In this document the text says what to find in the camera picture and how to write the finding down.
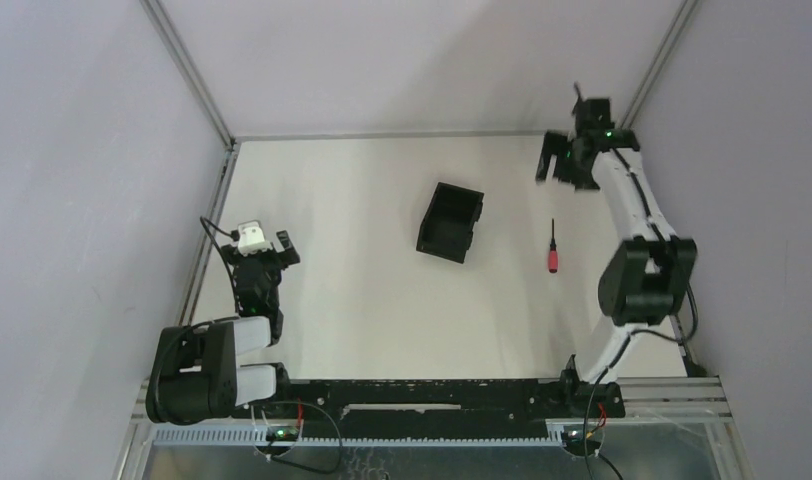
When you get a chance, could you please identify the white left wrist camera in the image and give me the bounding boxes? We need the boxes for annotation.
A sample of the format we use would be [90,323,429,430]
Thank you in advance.
[234,220,274,256]

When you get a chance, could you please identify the red handled screwdriver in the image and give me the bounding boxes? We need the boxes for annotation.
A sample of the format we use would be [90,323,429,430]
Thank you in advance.
[547,219,559,274]

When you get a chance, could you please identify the left circuit board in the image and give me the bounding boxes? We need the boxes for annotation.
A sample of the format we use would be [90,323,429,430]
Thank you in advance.
[266,427,300,443]

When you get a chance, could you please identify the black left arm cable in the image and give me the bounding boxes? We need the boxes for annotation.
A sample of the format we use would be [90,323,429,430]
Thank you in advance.
[199,215,242,313]

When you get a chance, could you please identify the black plastic bin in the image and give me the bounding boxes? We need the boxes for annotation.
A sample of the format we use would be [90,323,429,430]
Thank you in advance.
[416,182,484,264]

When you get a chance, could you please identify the right circuit board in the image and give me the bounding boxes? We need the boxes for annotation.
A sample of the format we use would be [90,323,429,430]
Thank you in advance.
[561,429,594,447]

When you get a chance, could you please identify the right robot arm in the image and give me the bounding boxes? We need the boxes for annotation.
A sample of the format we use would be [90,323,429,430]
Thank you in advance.
[535,97,698,416]

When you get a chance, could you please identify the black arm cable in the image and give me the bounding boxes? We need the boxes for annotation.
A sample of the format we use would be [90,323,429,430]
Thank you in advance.
[581,145,700,480]
[199,215,242,313]

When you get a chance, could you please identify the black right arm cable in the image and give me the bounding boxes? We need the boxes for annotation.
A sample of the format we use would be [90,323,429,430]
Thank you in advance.
[581,145,700,480]

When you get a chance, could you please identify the aluminium frame rail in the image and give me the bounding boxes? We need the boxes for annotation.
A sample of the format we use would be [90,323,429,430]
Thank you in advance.
[175,143,240,326]

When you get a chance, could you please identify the white slotted cable duct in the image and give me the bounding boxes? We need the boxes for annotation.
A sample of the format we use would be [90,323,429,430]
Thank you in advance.
[151,423,566,448]

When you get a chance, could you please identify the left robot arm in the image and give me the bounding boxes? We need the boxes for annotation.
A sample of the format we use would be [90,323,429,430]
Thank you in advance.
[145,222,300,426]

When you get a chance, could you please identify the circuit board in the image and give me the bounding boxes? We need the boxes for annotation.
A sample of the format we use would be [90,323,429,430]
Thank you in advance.
[561,429,594,447]
[266,427,300,443]

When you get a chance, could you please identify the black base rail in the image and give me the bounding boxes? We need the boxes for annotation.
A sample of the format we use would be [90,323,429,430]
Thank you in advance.
[264,378,626,442]

